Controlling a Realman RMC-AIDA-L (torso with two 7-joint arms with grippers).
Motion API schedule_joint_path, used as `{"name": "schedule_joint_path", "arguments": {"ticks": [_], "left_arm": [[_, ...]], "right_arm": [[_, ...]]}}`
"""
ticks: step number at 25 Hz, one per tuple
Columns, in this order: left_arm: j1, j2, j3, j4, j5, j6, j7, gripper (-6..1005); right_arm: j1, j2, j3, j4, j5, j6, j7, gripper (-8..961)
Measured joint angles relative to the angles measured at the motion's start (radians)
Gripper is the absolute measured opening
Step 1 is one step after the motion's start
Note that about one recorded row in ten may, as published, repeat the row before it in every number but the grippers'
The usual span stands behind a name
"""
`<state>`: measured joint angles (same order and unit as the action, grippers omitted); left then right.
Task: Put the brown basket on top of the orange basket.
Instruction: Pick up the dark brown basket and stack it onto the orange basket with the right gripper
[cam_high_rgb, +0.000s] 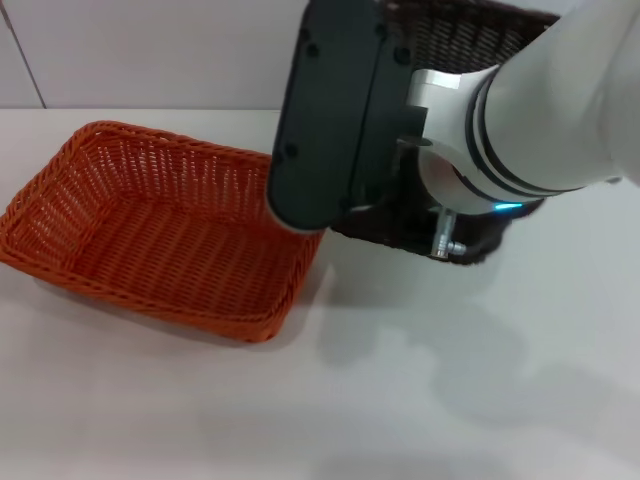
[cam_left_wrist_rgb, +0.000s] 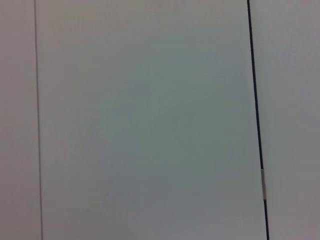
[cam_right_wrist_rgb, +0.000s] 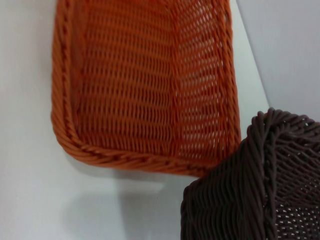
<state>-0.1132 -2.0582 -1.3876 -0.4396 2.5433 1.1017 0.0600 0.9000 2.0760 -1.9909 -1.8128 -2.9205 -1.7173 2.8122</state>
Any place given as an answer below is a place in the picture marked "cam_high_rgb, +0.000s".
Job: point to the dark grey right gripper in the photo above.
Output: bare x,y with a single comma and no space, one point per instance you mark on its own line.
325,125

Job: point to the dark brown woven basket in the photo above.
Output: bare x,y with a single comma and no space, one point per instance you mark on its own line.
450,35

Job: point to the orange woven plastic basket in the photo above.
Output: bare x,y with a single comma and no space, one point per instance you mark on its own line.
150,250

